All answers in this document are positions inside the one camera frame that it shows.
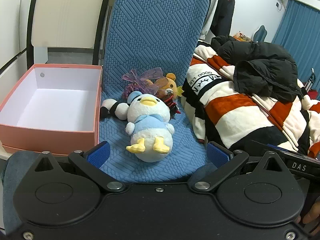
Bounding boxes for striped fleece blanket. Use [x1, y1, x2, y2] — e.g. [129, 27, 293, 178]
[182, 40, 320, 158]

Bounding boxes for purple organza bow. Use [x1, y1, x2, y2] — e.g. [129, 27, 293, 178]
[122, 67, 167, 99]

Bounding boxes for person's right hand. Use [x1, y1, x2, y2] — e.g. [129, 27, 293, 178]
[299, 197, 320, 236]

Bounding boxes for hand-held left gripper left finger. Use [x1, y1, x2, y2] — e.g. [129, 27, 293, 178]
[31, 141, 125, 193]

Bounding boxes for white hanging garment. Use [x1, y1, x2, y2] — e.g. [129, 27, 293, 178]
[199, 0, 221, 40]

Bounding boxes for red and black ribbon ornament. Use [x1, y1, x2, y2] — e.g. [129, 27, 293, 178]
[162, 94, 182, 119]

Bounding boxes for colourful snack packets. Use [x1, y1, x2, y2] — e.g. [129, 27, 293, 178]
[234, 31, 252, 42]

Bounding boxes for blue curtain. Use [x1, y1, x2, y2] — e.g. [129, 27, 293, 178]
[271, 0, 320, 91]

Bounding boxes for blue office chair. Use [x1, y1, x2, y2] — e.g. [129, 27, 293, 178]
[252, 25, 268, 43]

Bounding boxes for black hanging garment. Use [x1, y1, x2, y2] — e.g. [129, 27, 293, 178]
[211, 0, 236, 37]

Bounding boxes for dark blue cloth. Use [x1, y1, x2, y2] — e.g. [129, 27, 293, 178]
[2, 152, 34, 230]

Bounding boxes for black and white panda plush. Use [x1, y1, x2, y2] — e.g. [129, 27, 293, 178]
[101, 99, 130, 120]

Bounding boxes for brown bear plush toy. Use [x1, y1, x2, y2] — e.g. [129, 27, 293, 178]
[146, 73, 185, 101]

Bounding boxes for pink cardboard box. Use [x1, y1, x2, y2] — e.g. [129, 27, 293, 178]
[0, 64, 103, 155]

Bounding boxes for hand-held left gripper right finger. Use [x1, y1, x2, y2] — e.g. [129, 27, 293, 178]
[189, 141, 292, 193]

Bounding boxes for black puffer jacket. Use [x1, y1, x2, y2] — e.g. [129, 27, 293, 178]
[211, 35, 304, 103]

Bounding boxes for white duck plush toy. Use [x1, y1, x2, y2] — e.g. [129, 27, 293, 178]
[125, 91, 175, 163]

